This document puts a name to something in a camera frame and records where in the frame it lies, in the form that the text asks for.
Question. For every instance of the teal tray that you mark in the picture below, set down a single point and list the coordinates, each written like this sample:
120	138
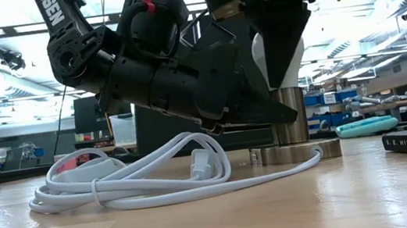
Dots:
366	126

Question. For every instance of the blue storage bin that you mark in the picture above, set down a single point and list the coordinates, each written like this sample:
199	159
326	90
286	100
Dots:
314	100
347	95

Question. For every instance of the black computer monitor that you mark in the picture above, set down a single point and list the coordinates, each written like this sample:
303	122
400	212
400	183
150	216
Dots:
86	117

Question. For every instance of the black folding room divider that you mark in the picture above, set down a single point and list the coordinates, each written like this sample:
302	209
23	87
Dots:
151	136

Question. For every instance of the brass lamp base with socket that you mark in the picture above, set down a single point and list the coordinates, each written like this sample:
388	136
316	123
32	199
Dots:
293	133

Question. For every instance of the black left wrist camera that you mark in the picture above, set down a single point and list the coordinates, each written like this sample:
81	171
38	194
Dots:
217	35

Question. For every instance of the black ceiling-mounted camera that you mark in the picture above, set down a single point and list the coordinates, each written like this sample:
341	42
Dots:
5	56

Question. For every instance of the wooden workbench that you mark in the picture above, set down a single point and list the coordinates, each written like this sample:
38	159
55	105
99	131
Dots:
403	104

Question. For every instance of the small pink cup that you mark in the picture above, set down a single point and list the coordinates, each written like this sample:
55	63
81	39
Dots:
61	167

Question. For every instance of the white lightbulb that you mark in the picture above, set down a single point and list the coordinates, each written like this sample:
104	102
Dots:
297	66

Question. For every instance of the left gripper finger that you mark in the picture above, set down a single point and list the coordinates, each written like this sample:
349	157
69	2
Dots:
224	95

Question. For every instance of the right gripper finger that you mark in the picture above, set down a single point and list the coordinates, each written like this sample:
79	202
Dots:
280	41

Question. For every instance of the translucent plastic storage bin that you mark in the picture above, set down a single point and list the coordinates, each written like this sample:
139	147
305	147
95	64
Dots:
123	130

